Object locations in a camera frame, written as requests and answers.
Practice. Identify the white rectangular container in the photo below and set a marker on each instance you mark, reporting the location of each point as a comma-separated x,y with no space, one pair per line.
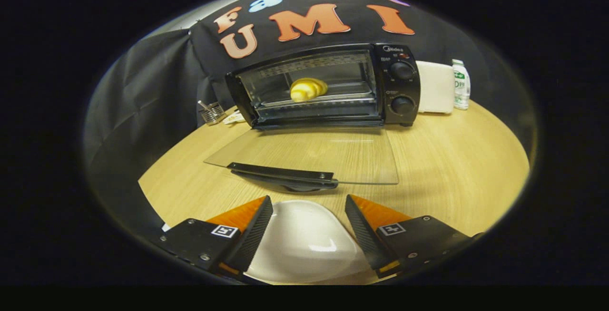
435,87

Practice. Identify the black backdrop cloth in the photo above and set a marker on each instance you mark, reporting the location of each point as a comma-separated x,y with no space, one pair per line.
204,68

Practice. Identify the black toaster oven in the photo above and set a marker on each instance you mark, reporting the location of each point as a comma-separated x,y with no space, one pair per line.
402,87

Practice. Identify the small white dish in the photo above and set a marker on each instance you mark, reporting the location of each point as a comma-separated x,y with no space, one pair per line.
234,118

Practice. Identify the golden croissant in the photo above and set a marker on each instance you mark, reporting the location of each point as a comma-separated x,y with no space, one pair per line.
307,90

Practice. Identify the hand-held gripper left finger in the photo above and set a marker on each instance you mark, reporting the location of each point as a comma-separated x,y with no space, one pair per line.
252,239

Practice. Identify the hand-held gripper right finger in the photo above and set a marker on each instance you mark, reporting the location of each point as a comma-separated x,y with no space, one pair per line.
364,237

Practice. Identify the white bottle with green label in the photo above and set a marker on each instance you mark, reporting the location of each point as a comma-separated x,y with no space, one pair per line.
461,87

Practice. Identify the dark grey side curtain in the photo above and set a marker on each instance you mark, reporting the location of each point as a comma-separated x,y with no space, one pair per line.
142,97
499,78

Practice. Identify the white cardboard box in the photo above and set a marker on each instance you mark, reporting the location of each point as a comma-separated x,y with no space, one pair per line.
165,227

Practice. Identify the white ceramic plate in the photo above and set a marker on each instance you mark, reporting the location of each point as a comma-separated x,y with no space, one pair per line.
304,239

